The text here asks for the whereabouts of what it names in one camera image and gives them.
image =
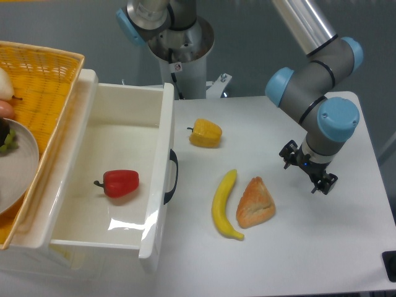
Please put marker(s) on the yellow banana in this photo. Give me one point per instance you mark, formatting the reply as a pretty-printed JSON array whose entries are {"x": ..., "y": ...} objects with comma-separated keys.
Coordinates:
[{"x": 219, "y": 203}]

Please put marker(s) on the red bell pepper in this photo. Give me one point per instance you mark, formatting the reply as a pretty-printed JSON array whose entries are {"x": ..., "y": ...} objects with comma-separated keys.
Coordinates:
[{"x": 118, "y": 183}]

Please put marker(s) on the grey plate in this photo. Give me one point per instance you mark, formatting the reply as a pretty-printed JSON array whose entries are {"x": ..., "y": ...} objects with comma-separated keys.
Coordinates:
[{"x": 18, "y": 166}]

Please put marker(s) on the black top drawer handle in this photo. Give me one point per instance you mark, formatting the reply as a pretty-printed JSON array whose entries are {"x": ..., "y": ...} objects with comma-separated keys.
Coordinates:
[{"x": 173, "y": 179}]

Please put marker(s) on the white pear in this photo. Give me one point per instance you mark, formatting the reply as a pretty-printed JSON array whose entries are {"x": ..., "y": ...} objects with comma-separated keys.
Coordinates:
[{"x": 7, "y": 89}]

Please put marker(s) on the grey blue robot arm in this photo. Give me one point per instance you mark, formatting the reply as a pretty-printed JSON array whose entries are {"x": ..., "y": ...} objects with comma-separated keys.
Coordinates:
[{"x": 328, "y": 122}]

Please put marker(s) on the white top drawer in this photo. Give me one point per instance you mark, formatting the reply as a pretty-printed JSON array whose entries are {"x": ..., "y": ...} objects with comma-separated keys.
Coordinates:
[{"x": 129, "y": 128}]

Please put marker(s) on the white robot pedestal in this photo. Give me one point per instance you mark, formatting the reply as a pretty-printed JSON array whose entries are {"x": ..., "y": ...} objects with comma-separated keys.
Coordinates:
[{"x": 182, "y": 57}]

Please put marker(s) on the pink peach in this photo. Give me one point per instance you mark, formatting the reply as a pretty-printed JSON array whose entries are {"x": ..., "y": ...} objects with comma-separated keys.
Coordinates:
[{"x": 6, "y": 110}]

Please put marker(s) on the brown bread pastry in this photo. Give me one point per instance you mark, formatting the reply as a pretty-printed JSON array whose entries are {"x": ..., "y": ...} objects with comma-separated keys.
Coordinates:
[{"x": 256, "y": 205}]

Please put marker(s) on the yellow bell pepper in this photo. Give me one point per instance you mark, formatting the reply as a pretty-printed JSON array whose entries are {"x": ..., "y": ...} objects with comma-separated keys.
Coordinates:
[{"x": 205, "y": 134}]

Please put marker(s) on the green grapes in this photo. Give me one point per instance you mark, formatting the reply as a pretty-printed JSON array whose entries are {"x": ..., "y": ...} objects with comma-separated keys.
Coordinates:
[{"x": 8, "y": 140}]

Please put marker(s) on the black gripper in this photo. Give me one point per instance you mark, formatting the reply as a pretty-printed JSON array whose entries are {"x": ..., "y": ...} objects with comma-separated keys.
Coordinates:
[{"x": 292, "y": 155}]

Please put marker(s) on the white table mounting bracket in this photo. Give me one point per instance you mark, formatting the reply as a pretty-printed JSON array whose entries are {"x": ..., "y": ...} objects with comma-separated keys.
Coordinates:
[{"x": 218, "y": 88}]

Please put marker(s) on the white drawer cabinet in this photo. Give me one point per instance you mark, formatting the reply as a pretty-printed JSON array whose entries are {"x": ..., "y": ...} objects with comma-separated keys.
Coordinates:
[{"x": 31, "y": 250}]

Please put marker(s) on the yellow woven basket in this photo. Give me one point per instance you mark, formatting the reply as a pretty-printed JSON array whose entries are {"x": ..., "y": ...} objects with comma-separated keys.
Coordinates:
[{"x": 45, "y": 78}]

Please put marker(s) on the black corner device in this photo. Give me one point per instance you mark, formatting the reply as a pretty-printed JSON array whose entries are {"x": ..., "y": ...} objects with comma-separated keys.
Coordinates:
[{"x": 389, "y": 260}]

